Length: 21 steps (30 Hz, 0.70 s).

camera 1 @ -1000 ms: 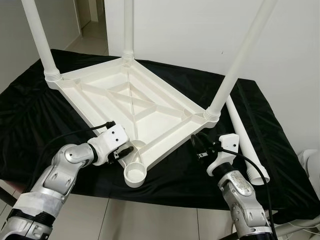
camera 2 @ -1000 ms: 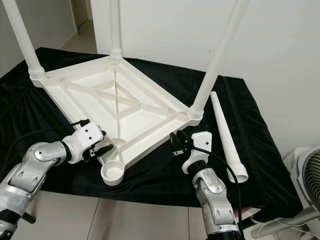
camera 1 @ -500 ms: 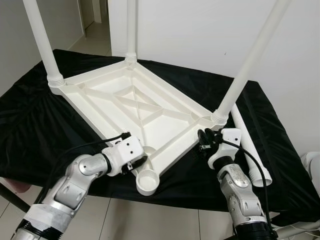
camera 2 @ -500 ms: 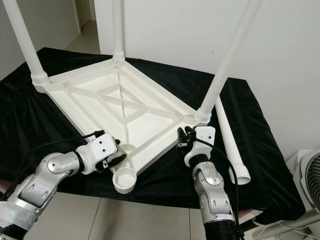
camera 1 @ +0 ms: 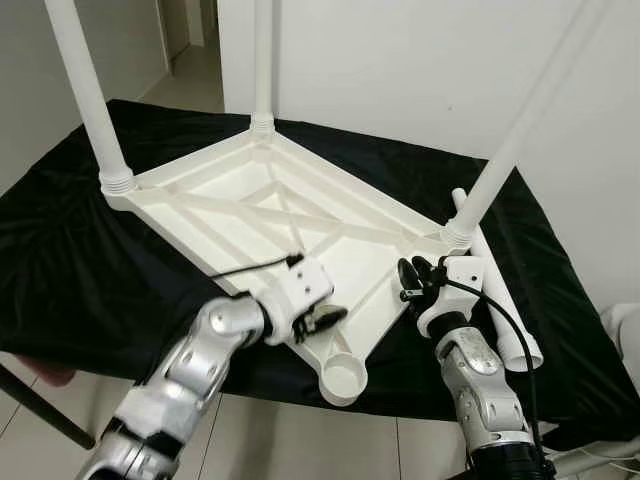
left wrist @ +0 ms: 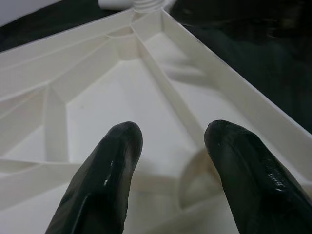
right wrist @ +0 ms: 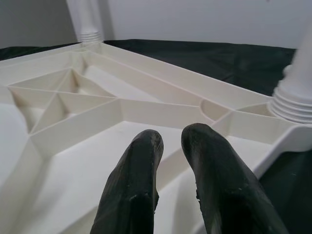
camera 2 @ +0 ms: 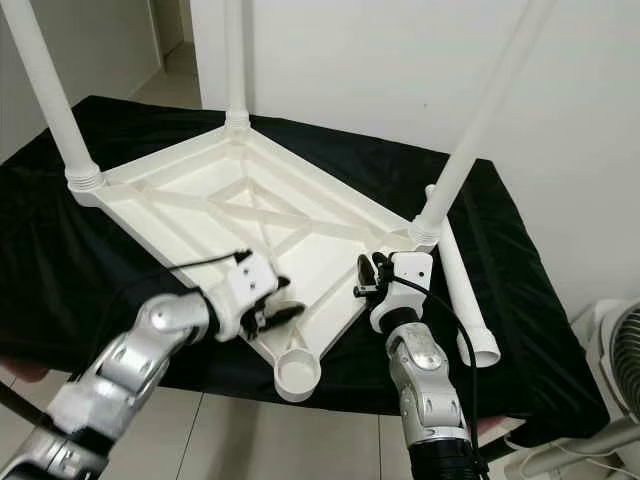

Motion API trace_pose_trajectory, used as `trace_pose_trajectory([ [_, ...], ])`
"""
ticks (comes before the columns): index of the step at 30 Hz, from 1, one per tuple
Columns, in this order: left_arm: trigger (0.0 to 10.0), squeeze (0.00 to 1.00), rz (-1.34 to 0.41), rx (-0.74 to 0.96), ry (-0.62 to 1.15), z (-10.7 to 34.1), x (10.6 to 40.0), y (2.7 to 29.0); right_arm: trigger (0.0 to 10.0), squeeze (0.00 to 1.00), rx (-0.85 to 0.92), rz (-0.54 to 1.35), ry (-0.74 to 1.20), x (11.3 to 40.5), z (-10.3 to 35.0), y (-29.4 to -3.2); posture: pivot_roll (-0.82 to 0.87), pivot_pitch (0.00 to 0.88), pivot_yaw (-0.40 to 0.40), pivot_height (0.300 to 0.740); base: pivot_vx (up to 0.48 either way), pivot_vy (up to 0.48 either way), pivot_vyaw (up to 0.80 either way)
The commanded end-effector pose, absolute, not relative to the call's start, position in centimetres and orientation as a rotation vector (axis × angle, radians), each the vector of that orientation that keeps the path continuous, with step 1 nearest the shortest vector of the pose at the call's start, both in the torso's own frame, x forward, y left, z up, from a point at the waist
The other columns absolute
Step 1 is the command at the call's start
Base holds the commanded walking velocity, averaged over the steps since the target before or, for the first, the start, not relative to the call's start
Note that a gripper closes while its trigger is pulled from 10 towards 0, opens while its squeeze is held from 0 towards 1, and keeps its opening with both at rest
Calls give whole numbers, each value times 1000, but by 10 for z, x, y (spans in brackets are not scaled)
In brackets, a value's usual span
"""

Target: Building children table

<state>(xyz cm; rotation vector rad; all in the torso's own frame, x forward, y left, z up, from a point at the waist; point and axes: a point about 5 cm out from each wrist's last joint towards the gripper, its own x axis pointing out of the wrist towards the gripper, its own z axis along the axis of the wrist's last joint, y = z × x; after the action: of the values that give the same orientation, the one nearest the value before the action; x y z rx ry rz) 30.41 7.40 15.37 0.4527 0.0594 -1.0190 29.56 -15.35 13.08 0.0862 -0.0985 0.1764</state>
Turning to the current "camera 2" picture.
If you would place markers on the white floor fan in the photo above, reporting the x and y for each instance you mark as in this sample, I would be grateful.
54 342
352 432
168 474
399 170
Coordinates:
620 350

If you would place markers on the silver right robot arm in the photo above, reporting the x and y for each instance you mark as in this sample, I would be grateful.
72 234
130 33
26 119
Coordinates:
425 380

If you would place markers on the black metal table leg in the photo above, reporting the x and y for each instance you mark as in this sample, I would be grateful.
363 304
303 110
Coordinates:
20 405

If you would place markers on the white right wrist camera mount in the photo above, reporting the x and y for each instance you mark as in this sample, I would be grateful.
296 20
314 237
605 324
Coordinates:
410 270

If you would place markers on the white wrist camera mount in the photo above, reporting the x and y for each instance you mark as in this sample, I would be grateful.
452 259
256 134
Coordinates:
248 284
410 270

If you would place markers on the grey metal tube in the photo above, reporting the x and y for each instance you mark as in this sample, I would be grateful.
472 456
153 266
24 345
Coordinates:
570 447

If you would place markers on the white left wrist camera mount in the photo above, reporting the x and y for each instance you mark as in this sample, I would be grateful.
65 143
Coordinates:
248 284

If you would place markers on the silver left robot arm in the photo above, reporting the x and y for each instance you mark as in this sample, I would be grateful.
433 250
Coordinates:
130 380

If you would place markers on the white plastic table leg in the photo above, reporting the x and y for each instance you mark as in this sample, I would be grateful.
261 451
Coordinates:
236 50
482 340
490 100
50 90

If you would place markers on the black table cloth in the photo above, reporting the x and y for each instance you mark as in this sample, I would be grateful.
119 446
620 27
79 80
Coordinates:
40 260

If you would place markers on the white plastic table top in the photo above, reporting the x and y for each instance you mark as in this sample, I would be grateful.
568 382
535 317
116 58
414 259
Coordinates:
220 195

